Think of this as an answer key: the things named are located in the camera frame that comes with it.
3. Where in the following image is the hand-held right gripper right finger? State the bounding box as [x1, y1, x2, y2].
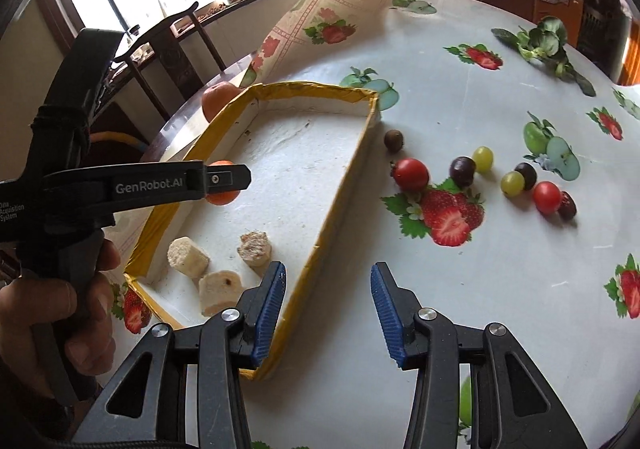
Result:
[370, 261, 588, 449]

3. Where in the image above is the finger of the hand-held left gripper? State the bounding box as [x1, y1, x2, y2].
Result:
[200, 162, 253, 202]

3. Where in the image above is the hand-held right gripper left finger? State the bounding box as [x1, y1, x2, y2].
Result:
[72, 260, 287, 449]

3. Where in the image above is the orange tangerine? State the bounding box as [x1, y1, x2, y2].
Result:
[206, 159, 241, 206]

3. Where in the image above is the white foam tray yellow tape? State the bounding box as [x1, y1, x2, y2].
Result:
[124, 82, 382, 381]

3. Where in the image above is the red cherry tomato with stem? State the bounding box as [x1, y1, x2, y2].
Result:
[391, 158, 431, 193]

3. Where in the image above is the dark purple grape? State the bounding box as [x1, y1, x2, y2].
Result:
[449, 156, 476, 188]
[514, 162, 538, 191]

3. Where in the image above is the green grape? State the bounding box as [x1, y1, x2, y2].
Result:
[473, 146, 495, 173]
[500, 171, 526, 197]

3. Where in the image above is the red jujube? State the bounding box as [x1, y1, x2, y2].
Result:
[557, 191, 578, 220]

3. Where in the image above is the person's left hand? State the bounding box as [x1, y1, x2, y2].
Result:
[0, 236, 122, 401]

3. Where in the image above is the beige food chunk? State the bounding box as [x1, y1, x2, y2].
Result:
[237, 229, 275, 276]
[198, 270, 244, 317]
[167, 236, 210, 278]

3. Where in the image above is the yellow blue hoop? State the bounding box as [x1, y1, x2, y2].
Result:
[90, 129, 151, 153]

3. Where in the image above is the red apple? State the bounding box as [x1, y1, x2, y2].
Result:
[201, 82, 243, 123]

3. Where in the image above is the fruit print tablecloth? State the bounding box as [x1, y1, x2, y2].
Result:
[107, 0, 640, 449]

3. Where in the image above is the dark wooden chair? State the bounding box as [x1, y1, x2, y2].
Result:
[112, 2, 227, 121]

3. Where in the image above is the green leafy vegetable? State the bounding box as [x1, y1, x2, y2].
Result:
[491, 16, 597, 97]

